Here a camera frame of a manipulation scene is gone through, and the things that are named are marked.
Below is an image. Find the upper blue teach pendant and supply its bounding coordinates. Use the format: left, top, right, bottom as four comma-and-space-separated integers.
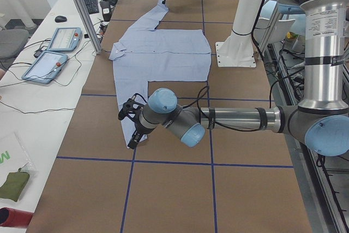
47, 27, 82, 52

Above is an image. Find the aluminium frame post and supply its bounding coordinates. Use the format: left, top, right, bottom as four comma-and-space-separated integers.
73, 0, 102, 55

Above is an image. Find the black computer mouse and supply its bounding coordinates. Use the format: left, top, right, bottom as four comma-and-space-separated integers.
55, 15, 67, 23

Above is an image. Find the red cylinder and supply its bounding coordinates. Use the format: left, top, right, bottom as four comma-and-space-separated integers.
1, 207, 33, 229

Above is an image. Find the clear plastic bag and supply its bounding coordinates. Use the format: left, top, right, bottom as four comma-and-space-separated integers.
1, 132, 37, 202

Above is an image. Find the black keyboard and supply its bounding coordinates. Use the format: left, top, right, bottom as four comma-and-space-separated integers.
83, 0, 99, 14

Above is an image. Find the light blue striped shirt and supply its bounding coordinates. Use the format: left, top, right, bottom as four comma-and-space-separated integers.
109, 0, 211, 147

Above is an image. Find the lower blue teach pendant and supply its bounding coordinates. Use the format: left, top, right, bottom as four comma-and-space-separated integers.
21, 51, 68, 84

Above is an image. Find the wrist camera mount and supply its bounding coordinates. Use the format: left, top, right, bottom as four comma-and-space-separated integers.
118, 93, 144, 122

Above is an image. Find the blue teach pendant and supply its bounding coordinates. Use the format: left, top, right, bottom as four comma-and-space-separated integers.
21, 51, 68, 84
47, 27, 82, 52

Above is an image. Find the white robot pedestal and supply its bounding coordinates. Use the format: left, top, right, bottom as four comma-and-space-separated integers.
215, 0, 264, 68

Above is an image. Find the folded green cloth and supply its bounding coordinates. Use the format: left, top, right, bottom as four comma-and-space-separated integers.
1, 171, 30, 202

